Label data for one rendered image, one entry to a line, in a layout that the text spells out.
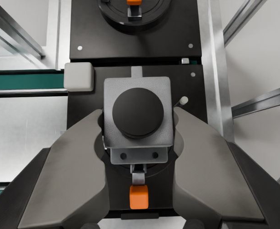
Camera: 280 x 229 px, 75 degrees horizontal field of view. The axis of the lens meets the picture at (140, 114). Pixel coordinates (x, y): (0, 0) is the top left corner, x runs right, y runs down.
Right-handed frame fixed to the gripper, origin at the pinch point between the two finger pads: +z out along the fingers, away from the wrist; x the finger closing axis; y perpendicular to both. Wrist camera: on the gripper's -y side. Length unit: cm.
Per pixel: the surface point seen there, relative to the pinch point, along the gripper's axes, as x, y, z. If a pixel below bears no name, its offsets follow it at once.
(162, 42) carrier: 4.8, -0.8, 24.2
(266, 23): 33, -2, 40
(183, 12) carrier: 9.1, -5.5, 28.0
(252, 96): 27.1, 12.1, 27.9
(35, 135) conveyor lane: -20.2, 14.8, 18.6
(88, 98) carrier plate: -8.3, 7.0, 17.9
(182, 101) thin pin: 5.2, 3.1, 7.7
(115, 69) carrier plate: -3.7, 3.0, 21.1
